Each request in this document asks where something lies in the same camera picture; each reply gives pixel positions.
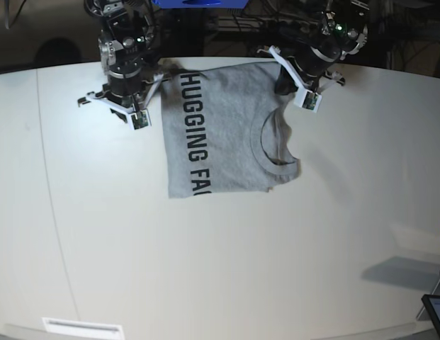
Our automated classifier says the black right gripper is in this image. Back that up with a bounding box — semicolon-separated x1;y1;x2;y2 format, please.
103;70;152;124

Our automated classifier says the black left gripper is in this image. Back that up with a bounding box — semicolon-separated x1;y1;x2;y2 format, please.
274;45;342;96

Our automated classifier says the grey T-shirt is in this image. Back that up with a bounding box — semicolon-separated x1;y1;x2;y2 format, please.
160;62;300;198

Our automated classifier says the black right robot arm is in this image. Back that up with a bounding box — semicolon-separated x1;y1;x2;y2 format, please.
78;1;164;130

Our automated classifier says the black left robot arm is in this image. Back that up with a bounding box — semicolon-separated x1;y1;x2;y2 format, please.
276;1;369;92

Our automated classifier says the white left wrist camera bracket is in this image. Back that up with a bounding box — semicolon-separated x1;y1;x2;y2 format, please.
255;45;347;114

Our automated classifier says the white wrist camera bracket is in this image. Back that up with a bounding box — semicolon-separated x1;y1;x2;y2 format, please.
77;72;169;130
255;45;347;114

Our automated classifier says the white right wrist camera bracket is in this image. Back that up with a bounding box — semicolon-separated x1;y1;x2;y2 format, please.
77;72;169;130

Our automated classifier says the tablet with dark frame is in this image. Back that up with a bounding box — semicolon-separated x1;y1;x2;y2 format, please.
422;294;440;338

